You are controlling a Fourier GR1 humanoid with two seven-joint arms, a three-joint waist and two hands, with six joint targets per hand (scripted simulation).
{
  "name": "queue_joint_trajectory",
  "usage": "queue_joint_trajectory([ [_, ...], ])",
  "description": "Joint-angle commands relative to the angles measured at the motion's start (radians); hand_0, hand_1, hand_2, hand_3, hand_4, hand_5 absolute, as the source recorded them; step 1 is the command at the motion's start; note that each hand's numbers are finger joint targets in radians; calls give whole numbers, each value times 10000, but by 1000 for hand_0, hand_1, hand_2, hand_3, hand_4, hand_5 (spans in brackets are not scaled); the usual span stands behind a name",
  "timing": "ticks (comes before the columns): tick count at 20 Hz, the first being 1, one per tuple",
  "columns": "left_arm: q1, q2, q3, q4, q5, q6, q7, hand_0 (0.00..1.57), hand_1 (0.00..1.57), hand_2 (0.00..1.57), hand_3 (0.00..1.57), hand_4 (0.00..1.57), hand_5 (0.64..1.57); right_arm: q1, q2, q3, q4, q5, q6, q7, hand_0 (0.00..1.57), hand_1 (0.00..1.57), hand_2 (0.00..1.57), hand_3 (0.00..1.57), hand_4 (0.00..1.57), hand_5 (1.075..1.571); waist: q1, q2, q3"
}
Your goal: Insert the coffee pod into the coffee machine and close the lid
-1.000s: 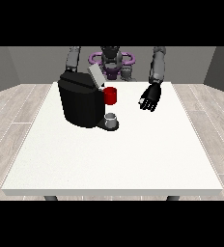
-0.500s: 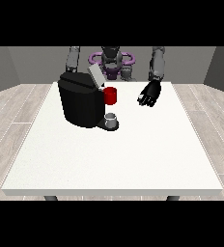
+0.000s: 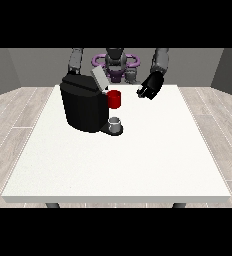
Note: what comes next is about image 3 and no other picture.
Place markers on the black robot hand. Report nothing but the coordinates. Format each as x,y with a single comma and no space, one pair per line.
152,85

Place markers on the small grey coffee pod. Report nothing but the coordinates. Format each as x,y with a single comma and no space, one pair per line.
130,77

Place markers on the red pod holder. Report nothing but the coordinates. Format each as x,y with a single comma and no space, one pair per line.
114,99

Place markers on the pale grey machine lid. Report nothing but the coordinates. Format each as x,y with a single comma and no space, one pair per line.
99,77

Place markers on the black coffee machine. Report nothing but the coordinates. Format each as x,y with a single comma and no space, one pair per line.
83,103

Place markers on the grey robot trunk purple rings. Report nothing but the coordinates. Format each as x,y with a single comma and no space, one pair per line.
114,66

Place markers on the small grey cup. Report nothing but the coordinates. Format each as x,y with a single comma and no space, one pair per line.
114,124

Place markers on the dark table leg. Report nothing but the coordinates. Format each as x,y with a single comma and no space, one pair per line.
52,205
179,205

